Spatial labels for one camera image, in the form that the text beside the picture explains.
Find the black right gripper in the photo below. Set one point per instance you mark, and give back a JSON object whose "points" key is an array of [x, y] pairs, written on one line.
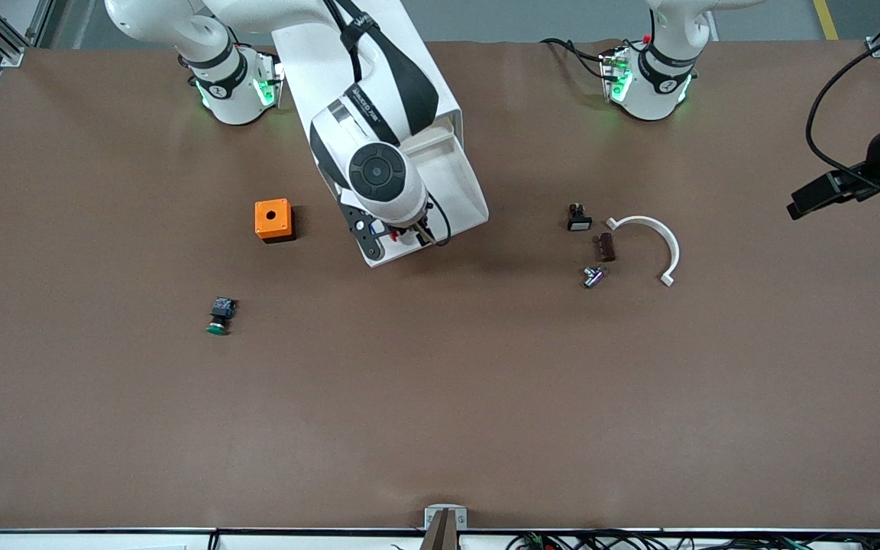
{"points": [[415, 228]]}

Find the cream plastic drawer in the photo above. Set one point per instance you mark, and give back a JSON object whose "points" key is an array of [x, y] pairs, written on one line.
{"points": [[455, 183], [436, 136]]}

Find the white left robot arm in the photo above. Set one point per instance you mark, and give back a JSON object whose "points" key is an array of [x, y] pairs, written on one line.
{"points": [[654, 84]]}

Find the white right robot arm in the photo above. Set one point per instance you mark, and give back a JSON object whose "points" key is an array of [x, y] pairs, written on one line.
{"points": [[379, 114]]}

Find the green push button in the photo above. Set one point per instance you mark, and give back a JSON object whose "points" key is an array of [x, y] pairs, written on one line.
{"points": [[220, 313]]}

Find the brown terminal block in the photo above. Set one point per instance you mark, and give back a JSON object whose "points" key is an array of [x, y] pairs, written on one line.
{"points": [[606, 248]]}

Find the orange button enclosure box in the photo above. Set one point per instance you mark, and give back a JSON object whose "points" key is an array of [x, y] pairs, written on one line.
{"points": [[270, 218]]}

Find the white curved plastic bracket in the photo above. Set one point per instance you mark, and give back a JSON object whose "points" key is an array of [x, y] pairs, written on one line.
{"points": [[672, 248]]}

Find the black switch with white face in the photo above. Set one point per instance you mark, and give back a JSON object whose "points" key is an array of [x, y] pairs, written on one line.
{"points": [[579, 221]]}

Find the silver metal key switch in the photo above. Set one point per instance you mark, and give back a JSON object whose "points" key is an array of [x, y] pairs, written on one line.
{"points": [[593, 276]]}

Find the grey metal camera bracket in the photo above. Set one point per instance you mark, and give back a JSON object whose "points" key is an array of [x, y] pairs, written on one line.
{"points": [[432, 519]]}

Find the brown camera post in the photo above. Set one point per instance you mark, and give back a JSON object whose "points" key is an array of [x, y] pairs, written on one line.
{"points": [[444, 537]]}

